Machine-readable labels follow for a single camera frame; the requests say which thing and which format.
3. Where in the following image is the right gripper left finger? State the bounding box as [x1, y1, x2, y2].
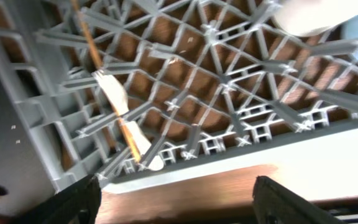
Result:
[11, 175, 101, 224]

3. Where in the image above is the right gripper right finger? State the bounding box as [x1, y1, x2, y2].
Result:
[252, 175, 343, 224]

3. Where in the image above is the wooden chopstick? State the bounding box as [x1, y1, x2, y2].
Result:
[70, 0, 141, 163]

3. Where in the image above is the white plastic fork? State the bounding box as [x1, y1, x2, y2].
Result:
[92, 69, 152, 162]

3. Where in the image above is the cream cup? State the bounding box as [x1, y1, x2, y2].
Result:
[272, 0, 358, 37]

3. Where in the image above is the grey dishwasher rack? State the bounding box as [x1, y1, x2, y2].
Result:
[0, 0, 358, 194]

